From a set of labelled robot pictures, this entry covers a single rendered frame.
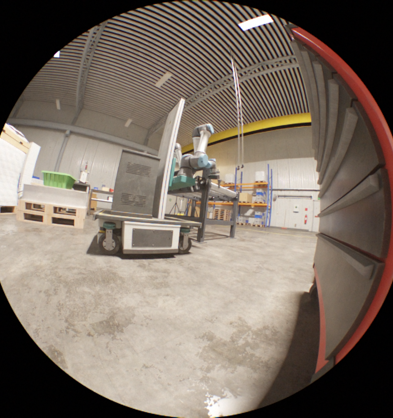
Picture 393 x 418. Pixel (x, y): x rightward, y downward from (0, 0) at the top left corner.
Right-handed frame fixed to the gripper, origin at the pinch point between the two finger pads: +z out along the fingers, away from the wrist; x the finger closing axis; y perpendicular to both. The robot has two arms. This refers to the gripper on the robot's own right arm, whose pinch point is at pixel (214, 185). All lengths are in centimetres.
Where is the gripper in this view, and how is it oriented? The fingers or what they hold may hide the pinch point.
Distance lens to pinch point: 155.5
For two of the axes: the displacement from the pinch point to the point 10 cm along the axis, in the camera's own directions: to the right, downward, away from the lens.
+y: -7.4, 2.9, -6.0
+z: 1.1, 9.4, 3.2
